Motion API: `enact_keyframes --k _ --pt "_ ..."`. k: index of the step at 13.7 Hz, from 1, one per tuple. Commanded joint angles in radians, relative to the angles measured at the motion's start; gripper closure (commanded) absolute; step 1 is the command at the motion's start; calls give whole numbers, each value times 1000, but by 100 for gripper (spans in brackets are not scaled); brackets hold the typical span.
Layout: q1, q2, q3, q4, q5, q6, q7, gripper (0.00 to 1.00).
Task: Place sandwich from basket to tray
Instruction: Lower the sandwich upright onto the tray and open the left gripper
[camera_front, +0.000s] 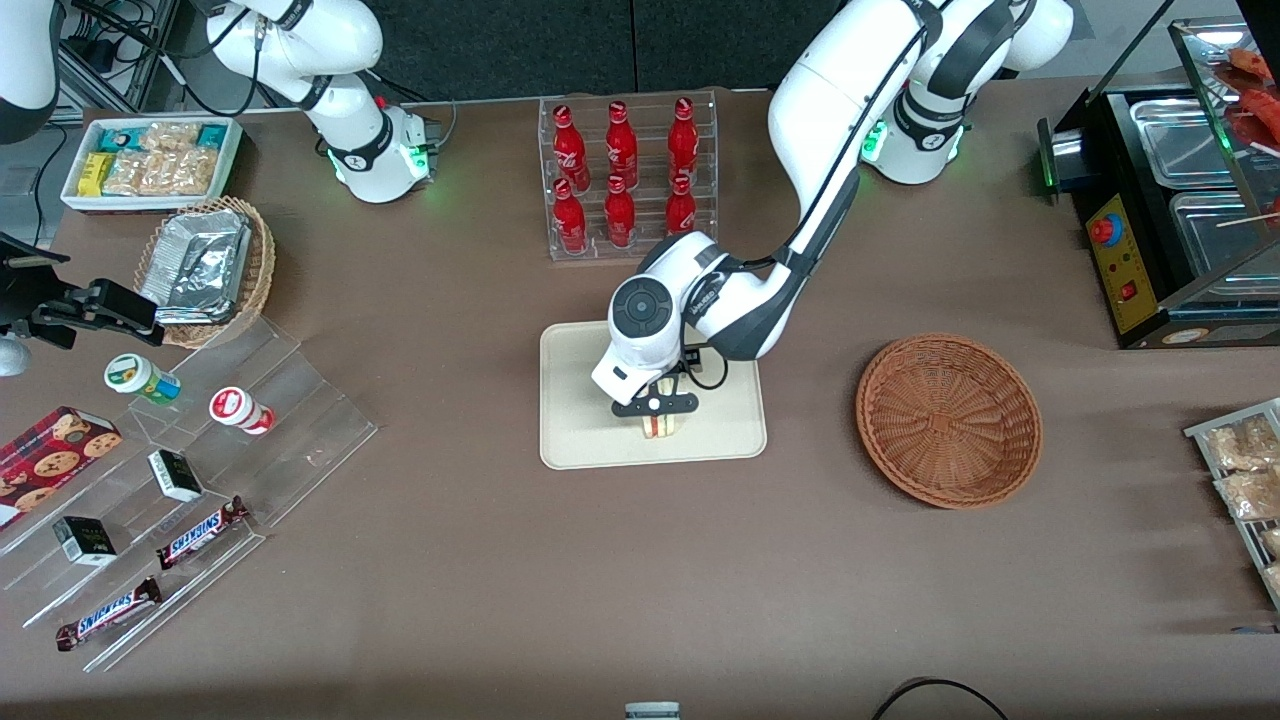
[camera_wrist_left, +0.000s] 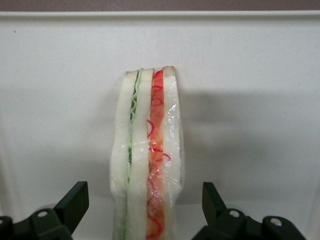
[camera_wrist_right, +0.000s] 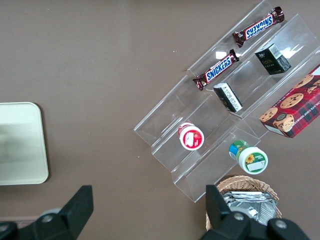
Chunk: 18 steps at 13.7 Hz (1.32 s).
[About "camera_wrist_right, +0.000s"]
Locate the red lid yogurt cup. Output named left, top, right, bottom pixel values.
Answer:
left=177, top=121, right=205, bottom=151

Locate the Snickers chocolate bar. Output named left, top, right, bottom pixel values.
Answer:
left=192, top=48, right=240, bottom=92
left=231, top=6, right=286, bottom=49

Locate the silver foil pouch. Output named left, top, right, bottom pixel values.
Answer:
left=219, top=190, right=277, bottom=226

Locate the small black box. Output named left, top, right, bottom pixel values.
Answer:
left=254, top=43, right=292, bottom=76
left=213, top=82, right=244, bottom=114

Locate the green lid yogurt cup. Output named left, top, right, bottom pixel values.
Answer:
left=228, top=139, right=269, bottom=175

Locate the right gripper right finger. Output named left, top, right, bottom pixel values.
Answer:
left=199, top=184, right=310, bottom=240

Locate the clear acrylic step riser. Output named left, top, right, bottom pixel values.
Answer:
left=186, top=0, right=320, bottom=141
left=133, top=73, right=263, bottom=203

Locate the red tartan cookie box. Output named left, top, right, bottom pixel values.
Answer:
left=258, top=63, right=320, bottom=139

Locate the cream plastic tray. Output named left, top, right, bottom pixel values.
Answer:
left=0, top=101, right=50, bottom=186

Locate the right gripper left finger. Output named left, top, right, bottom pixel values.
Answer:
left=0, top=184, right=95, bottom=240

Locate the light wicker basket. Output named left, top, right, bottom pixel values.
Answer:
left=205, top=174, right=284, bottom=232

